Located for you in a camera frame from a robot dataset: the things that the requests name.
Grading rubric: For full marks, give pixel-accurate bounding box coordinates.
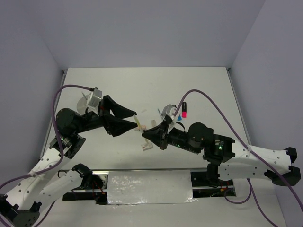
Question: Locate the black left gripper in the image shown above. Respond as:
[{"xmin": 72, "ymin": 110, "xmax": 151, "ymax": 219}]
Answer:
[{"xmin": 73, "ymin": 95, "xmax": 137, "ymax": 137}]

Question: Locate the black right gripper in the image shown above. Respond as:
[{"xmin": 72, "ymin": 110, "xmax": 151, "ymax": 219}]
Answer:
[{"xmin": 142, "ymin": 118, "xmax": 200, "ymax": 154}]

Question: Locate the yellow clear pen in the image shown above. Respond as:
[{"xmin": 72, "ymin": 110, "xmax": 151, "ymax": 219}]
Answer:
[{"xmin": 133, "ymin": 114, "xmax": 149, "ymax": 143}]

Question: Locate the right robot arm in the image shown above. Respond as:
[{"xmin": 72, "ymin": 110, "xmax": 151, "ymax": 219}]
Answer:
[{"xmin": 142, "ymin": 120, "xmax": 301, "ymax": 186}]

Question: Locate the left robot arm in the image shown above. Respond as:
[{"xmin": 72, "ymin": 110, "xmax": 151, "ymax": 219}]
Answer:
[{"xmin": 0, "ymin": 95, "xmax": 137, "ymax": 227}]

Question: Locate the beige long eraser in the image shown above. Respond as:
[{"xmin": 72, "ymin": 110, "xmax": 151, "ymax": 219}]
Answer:
[{"xmin": 151, "ymin": 120, "xmax": 157, "ymax": 128}]

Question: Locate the white staple box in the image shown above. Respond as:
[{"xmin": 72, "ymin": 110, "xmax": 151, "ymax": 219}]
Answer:
[{"xmin": 141, "ymin": 142, "xmax": 153, "ymax": 151}]

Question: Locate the pink capped black highlighter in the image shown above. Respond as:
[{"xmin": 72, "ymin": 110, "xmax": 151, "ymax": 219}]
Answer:
[{"xmin": 181, "ymin": 102, "xmax": 187, "ymax": 118}]

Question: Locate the white round container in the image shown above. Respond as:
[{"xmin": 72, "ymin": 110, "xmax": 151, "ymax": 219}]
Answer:
[{"xmin": 76, "ymin": 95, "xmax": 91, "ymax": 115}]

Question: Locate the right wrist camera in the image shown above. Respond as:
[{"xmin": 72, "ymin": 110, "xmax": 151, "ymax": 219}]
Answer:
[{"xmin": 160, "ymin": 104, "xmax": 177, "ymax": 120}]

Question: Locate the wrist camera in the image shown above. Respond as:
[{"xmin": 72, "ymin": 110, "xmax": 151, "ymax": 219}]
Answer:
[
  {"xmin": 160, "ymin": 104, "xmax": 177, "ymax": 120},
  {"xmin": 86, "ymin": 88, "xmax": 102, "ymax": 110}
]

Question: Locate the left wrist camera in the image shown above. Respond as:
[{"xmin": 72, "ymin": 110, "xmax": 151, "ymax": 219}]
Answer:
[{"xmin": 86, "ymin": 88, "xmax": 102, "ymax": 110}]

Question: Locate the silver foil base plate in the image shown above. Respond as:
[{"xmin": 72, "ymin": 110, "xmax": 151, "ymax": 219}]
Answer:
[{"xmin": 107, "ymin": 170, "xmax": 195, "ymax": 205}]

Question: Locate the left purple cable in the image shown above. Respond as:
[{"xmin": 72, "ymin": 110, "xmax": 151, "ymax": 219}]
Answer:
[{"xmin": 0, "ymin": 84, "xmax": 94, "ymax": 225}]

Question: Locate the purple cable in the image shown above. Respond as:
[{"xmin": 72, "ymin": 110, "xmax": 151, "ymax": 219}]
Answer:
[
  {"xmin": 0, "ymin": 84, "xmax": 94, "ymax": 225},
  {"xmin": 172, "ymin": 89, "xmax": 303, "ymax": 227}
]

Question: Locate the black mounting rail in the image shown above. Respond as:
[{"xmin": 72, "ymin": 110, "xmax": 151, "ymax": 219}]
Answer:
[{"xmin": 62, "ymin": 171, "xmax": 236, "ymax": 205}]

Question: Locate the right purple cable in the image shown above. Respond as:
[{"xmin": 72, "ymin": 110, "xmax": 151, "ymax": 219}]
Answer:
[{"xmin": 172, "ymin": 89, "xmax": 303, "ymax": 227}]

